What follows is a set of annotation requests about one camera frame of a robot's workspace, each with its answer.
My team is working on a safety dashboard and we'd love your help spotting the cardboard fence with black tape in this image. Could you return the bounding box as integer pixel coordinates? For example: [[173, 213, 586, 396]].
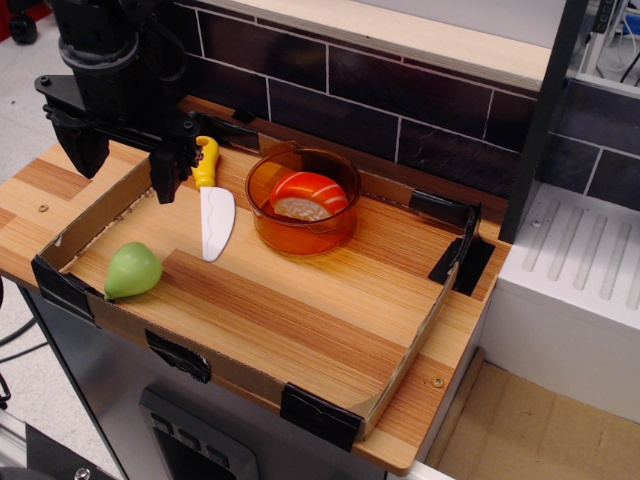
[[33, 138, 507, 468]]

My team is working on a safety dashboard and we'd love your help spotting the orange transparent plastic pot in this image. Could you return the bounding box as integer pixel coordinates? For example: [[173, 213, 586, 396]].
[[245, 141, 362, 255]]

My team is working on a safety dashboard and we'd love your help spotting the yellow handled toy knife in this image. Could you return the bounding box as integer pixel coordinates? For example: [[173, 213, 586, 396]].
[[191, 136, 236, 262]]

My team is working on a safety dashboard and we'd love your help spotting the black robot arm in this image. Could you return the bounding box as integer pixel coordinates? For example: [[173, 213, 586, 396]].
[[35, 1, 200, 204]]

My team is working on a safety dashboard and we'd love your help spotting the green toy pear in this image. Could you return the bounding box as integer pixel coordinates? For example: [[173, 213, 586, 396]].
[[104, 242, 163, 300]]

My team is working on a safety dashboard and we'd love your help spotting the white toy sink unit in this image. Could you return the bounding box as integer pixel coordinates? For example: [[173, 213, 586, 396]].
[[480, 184, 639, 421]]

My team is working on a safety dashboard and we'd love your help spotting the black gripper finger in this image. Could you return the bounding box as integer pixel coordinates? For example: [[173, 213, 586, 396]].
[[51, 118, 110, 179], [149, 147, 191, 204]]

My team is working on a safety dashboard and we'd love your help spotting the orange salmon sushi toy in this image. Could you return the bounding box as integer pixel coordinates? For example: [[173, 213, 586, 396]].
[[269, 171, 349, 222]]

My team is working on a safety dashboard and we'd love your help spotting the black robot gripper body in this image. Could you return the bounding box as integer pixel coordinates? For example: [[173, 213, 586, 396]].
[[36, 30, 198, 165]]

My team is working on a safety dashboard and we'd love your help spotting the dark grey upright post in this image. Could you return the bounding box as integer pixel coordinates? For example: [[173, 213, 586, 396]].
[[499, 0, 588, 244]]

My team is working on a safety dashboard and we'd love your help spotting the black floor cable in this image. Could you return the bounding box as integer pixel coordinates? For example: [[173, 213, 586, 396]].
[[0, 279, 41, 411]]

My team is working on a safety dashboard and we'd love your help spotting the black caster wheel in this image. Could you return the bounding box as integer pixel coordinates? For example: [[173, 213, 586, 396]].
[[9, 12, 38, 45]]

